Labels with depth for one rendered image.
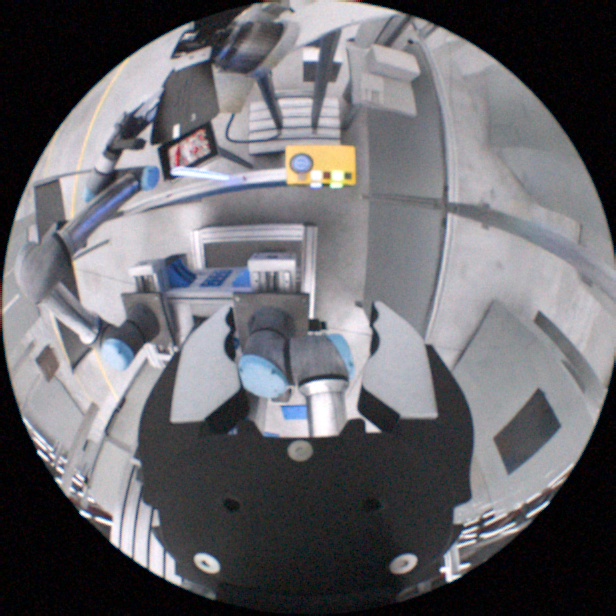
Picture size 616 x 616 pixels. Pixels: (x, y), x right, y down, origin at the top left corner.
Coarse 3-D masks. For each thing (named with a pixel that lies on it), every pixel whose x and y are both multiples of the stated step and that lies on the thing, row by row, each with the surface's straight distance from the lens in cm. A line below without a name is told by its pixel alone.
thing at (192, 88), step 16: (192, 64) 63; (208, 64) 60; (176, 80) 62; (192, 80) 58; (208, 80) 56; (160, 96) 63; (176, 96) 58; (192, 96) 55; (208, 96) 52; (160, 112) 61; (176, 112) 56; (192, 112) 52; (208, 112) 50; (160, 128) 59; (192, 128) 51
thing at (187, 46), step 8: (184, 32) 68; (192, 32) 68; (216, 32) 71; (224, 32) 68; (184, 40) 66; (200, 40) 67; (208, 40) 68; (216, 40) 68; (224, 40) 66; (176, 48) 67; (184, 48) 67; (192, 48) 67; (200, 48) 67; (216, 48) 66; (176, 56) 69
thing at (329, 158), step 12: (288, 156) 53; (312, 156) 53; (324, 156) 53; (336, 156) 54; (348, 156) 54; (288, 168) 53; (312, 168) 53; (324, 168) 53; (336, 168) 53; (348, 168) 54; (288, 180) 52; (312, 180) 52; (324, 180) 53; (336, 180) 53; (348, 180) 53
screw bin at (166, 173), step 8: (200, 128) 93; (208, 128) 88; (184, 136) 94; (208, 136) 83; (168, 144) 95; (160, 152) 95; (216, 152) 85; (160, 160) 92; (200, 160) 84; (168, 168) 94; (192, 168) 89; (168, 176) 92; (176, 176) 90
